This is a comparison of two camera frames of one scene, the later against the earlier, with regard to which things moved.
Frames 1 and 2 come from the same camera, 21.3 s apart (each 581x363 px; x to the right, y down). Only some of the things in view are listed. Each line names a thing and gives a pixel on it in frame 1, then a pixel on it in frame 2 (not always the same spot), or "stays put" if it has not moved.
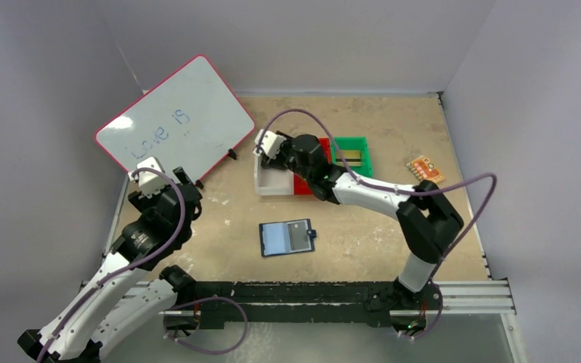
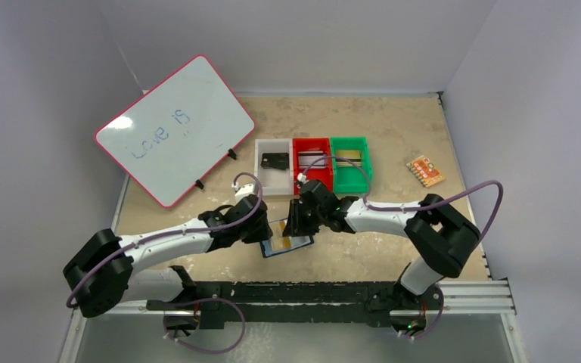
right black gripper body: (274, 160) → (299, 215)
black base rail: (306, 303) stays put
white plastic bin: (270, 181) stays put
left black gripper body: (146, 203) → (256, 233)
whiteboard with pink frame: (191, 119) stays put
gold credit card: (352, 158) stays put
